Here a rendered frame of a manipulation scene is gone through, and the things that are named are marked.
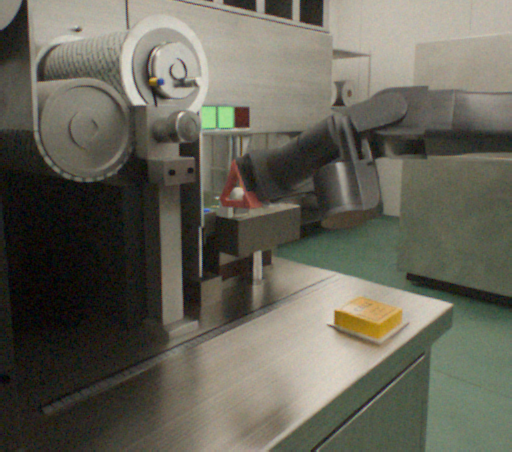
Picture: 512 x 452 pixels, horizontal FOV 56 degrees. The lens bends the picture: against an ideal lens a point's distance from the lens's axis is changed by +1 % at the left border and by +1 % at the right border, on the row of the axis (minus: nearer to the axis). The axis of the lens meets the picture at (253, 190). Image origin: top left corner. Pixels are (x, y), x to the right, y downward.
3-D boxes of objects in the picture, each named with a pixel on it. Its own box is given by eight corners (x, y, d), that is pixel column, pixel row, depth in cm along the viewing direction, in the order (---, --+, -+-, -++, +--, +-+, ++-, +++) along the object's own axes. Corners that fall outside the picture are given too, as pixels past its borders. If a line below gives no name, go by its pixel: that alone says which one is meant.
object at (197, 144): (201, 227, 73) (199, 105, 70) (118, 207, 89) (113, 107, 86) (203, 226, 74) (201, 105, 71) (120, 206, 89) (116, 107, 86)
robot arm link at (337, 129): (362, 115, 57) (331, 101, 53) (375, 166, 54) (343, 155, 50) (320, 141, 61) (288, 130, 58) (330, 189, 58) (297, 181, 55)
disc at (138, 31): (123, 127, 61) (117, 5, 58) (121, 127, 61) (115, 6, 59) (209, 125, 72) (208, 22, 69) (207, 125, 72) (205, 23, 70)
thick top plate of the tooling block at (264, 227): (238, 257, 74) (238, 219, 74) (104, 219, 101) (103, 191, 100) (300, 238, 86) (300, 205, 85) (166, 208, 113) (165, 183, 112)
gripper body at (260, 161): (306, 195, 66) (348, 173, 61) (256, 204, 58) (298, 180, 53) (289, 152, 67) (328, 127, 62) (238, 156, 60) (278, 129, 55)
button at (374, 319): (378, 341, 62) (379, 323, 62) (332, 325, 67) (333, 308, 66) (402, 324, 67) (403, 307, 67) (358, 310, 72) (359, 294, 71)
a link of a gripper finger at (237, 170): (254, 219, 69) (299, 195, 62) (217, 227, 64) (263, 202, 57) (238, 177, 70) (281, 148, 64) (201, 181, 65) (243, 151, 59)
